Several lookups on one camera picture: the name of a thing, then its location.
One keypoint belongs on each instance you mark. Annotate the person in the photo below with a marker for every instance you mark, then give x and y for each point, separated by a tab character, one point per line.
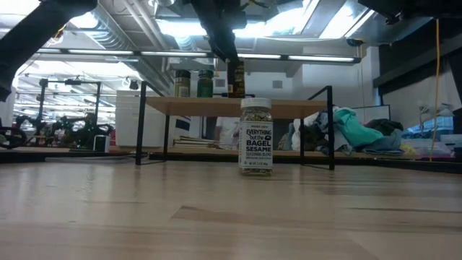
228	131

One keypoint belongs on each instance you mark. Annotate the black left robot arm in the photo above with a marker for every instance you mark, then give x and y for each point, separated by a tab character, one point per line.
36	32

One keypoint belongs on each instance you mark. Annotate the black bar with light strips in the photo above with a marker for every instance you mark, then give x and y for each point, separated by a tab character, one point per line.
173	54

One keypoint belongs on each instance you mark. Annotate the yellow lid brown spice jar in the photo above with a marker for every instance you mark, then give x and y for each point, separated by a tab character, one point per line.
239	79

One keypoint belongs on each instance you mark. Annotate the black aluminium table frame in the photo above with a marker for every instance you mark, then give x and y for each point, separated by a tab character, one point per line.
202	157

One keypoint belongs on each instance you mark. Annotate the blue grey cloth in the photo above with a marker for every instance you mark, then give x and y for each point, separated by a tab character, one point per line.
388	144

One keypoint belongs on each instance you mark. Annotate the white lid bagel sesame jar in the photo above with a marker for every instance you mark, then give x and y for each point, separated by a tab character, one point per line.
256	144

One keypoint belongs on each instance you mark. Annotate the stack of papers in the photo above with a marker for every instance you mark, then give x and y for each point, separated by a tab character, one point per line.
195	143

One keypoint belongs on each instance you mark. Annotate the white cabinet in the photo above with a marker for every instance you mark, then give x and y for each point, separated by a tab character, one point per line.
124	122

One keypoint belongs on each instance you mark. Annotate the teal cloth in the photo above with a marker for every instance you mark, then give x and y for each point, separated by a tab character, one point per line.
353	130

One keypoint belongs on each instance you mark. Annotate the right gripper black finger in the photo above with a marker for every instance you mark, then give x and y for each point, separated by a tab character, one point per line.
400	8

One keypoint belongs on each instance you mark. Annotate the black cloth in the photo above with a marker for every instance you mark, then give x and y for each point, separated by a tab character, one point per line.
384	125

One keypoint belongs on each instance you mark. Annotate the white cloth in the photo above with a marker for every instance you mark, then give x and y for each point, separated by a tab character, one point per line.
296	139

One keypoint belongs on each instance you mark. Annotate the green lid spice jar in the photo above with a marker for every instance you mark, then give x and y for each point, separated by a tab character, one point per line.
205	85

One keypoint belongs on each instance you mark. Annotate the black background rig frame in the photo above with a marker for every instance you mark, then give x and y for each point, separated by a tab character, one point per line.
42	108

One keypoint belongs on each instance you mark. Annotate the wooden shelf with black legs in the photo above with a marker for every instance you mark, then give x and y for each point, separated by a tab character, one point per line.
198	107

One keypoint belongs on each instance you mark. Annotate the black security camera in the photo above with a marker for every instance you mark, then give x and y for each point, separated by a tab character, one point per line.
354	42

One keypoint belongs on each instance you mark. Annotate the dark navy cloth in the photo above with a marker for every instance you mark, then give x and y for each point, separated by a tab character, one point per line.
317	137

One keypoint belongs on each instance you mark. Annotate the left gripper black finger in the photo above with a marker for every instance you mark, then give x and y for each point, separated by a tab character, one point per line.
225	47

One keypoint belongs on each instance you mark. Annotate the black lid olive label spice jar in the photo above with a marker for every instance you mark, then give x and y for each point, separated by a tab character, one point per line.
182	85

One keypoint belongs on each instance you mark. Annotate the background black robot arm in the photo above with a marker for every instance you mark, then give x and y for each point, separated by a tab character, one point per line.
77	131
12	137

